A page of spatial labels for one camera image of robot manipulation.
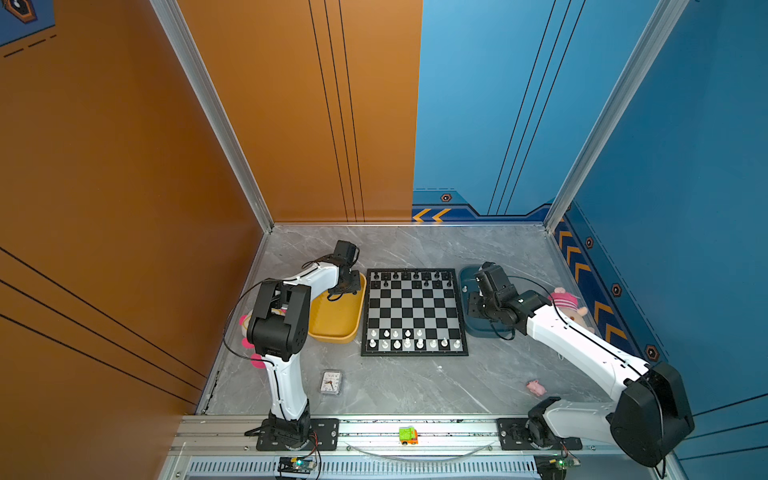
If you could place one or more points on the pink plush pig toy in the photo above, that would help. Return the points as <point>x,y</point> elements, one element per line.
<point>570,306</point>

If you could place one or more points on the yellow plastic tray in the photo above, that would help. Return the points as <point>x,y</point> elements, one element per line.
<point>337,320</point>

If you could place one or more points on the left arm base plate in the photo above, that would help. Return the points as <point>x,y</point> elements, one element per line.
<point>327,433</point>

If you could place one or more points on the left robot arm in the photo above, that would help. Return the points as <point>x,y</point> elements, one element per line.
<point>278,329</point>

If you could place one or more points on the small pink eraser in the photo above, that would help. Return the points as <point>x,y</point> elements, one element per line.
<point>536,388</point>

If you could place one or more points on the small clear alarm clock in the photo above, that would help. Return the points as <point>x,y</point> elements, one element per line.
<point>331,382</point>

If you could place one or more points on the right green circuit board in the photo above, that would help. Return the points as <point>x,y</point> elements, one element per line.
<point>555,468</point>

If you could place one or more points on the left green circuit board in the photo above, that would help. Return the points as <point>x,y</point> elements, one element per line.
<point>296,468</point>

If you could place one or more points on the black white chessboard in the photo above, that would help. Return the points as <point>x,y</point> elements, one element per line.
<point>413,312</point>

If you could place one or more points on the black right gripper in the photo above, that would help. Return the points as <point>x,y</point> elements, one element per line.
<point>472,298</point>

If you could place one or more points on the pink green plush toy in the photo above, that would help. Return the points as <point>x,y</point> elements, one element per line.
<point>255,359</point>

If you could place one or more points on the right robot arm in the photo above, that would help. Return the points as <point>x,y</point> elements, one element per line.
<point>647,414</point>

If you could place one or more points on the dark teal plastic tray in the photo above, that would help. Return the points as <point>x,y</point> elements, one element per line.
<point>478,327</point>

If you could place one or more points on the green orange toy car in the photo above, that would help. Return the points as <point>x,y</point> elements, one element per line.
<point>408,436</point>

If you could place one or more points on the aluminium front rail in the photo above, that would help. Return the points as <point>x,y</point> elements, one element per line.
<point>438,435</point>

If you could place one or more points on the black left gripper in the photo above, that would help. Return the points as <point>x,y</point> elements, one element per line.
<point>355,283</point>

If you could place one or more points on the green circuit board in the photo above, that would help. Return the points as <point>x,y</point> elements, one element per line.
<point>555,468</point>
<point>296,468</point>

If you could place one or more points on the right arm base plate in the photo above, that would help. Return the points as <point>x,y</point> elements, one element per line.
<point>510,433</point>

